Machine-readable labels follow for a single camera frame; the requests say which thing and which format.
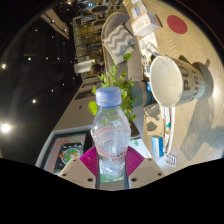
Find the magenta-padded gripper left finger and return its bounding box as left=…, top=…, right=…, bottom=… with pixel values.
left=58, top=145, right=100, bottom=190

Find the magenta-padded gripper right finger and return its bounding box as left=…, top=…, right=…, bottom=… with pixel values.
left=124, top=145, right=166, bottom=190

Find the clear bottle with blue cap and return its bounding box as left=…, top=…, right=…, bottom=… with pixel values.
left=90, top=86, right=132, bottom=183

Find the window with festive decorations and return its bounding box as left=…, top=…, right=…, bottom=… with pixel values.
left=34, top=125, right=94, bottom=176

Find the pill blister pack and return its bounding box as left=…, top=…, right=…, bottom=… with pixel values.
left=164, top=153, right=178, bottom=168

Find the small blue box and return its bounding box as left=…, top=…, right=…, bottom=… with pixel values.
left=151, top=135, right=165, bottom=158

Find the white tube with teal cap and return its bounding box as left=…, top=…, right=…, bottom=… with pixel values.
left=162, top=106, right=177, bottom=154

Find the group of ceiling lights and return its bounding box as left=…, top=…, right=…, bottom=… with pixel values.
left=0, top=19, right=68, bottom=134

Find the white mug with dark lettering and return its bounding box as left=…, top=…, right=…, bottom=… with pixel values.
left=148, top=54, right=209, bottom=108

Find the green potted plant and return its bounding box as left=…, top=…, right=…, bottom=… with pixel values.
left=87, top=52, right=156, bottom=139

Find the person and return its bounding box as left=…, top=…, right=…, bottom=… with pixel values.
left=89, top=63, right=105, bottom=76

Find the grey white chevron cushion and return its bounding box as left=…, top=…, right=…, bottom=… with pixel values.
left=102, top=23, right=137, bottom=65

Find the flat round red coaster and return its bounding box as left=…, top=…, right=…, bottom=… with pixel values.
left=166, top=14, right=188, bottom=35

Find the grey curved sofa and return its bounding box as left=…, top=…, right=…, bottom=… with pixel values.
left=100, top=11, right=144, bottom=83

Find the white box with blue print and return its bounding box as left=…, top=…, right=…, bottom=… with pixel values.
left=129, top=0, right=149, bottom=19

